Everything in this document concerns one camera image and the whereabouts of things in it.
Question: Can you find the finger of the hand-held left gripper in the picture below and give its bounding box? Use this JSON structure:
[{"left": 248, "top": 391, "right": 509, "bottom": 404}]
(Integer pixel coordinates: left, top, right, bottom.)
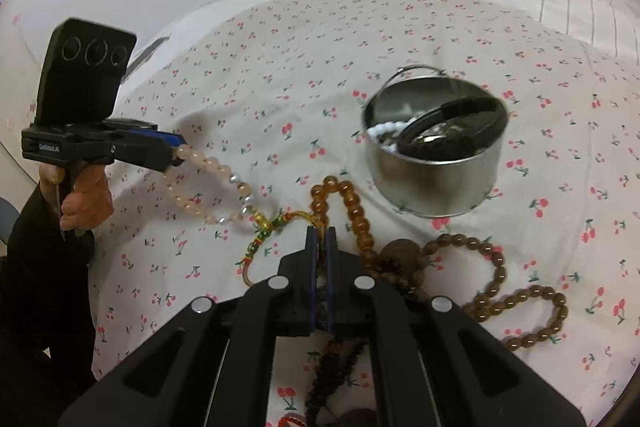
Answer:
[
  {"left": 112, "top": 141, "right": 184, "bottom": 174},
  {"left": 102, "top": 119, "right": 189, "bottom": 148}
]

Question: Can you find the person's left hand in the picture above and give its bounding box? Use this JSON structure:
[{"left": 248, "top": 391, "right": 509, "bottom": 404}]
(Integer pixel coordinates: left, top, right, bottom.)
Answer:
[{"left": 40, "top": 162, "right": 115, "bottom": 235}]

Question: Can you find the amber bead bracelet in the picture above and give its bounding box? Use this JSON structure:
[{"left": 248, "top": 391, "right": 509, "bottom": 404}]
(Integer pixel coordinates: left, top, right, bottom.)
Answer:
[{"left": 309, "top": 175, "right": 388, "bottom": 269}]

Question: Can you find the multicolour knotted cord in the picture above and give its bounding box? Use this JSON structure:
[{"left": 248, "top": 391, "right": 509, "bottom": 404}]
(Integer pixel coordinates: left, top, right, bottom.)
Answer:
[{"left": 236, "top": 206, "right": 326, "bottom": 290}]

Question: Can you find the pale peach bead bracelet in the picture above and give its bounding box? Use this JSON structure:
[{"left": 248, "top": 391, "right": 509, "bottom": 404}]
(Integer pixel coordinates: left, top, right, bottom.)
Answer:
[{"left": 162, "top": 144, "right": 273, "bottom": 228}]

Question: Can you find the person's left forearm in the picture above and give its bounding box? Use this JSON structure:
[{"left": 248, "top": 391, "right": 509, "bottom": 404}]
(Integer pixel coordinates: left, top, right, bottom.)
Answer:
[{"left": 0, "top": 179, "right": 98, "bottom": 413}]

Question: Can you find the black wrist band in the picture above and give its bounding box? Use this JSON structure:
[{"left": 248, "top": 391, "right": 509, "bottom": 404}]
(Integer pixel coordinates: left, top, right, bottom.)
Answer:
[{"left": 399, "top": 96, "right": 502, "bottom": 164}]

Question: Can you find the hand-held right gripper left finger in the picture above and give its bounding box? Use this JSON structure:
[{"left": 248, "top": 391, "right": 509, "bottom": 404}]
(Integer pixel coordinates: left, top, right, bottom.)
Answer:
[{"left": 57, "top": 226, "right": 321, "bottom": 427}]

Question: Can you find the large carved brown bead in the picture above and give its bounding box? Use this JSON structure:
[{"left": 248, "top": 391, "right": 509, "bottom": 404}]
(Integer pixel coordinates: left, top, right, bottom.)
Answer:
[{"left": 382, "top": 237, "right": 427, "bottom": 279}]

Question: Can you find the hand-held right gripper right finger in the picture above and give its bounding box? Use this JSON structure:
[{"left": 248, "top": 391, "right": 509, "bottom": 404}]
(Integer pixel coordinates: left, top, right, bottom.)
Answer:
[{"left": 322, "top": 228, "right": 588, "bottom": 427}]

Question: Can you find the dark small-bead string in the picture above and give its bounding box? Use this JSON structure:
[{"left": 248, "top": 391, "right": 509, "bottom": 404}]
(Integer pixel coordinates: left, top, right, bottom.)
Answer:
[{"left": 304, "top": 297, "right": 372, "bottom": 427}]

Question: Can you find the brown oval bead necklace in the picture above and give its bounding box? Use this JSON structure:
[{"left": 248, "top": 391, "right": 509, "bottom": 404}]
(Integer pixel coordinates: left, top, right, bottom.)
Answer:
[{"left": 420, "top": 233, "right": 569, "bottom": 353}]

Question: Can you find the round metal tin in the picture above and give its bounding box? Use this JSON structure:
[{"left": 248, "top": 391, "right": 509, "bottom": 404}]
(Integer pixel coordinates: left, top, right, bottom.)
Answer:
[{"left": 362, "top": 65, "right": 510, "bottom": 219}]

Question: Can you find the cherry print bed sheet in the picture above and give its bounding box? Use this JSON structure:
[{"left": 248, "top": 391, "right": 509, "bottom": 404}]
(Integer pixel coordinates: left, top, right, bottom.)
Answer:
[{"left": 90, "top": 0, "right": 640, "bottom": 427}]

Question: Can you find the white bead bracelet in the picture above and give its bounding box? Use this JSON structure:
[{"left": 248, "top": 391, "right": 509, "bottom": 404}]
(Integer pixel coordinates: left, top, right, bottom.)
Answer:
[{"left": 367, "top": 118, "right": 420, "bottom": 156}]

